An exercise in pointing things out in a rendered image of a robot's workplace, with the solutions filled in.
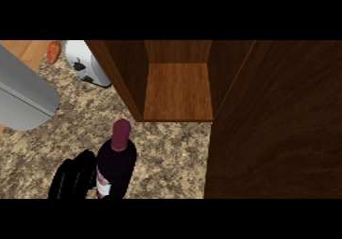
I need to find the dark wine bottle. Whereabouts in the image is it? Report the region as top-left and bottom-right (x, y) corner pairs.
(96, 118), (139, 200)

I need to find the grey metal appliance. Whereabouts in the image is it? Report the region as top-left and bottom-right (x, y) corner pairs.
(0, 40), (62, 132)

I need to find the orange round fruit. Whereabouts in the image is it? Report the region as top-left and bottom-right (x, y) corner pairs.
(46, 41), (62, 64)

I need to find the pale wooden cutting board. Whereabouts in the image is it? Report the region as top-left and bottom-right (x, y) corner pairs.
(0, 40), (55, 73)

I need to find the open wooden cabinet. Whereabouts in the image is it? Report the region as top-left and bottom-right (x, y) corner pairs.
(84, 40), (257, 123)

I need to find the dark wooden cabinet door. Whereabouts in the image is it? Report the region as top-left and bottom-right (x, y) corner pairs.
(204, 40), (342, 200)

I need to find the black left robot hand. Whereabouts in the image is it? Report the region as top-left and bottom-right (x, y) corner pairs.
(47, 149), (97, 200)

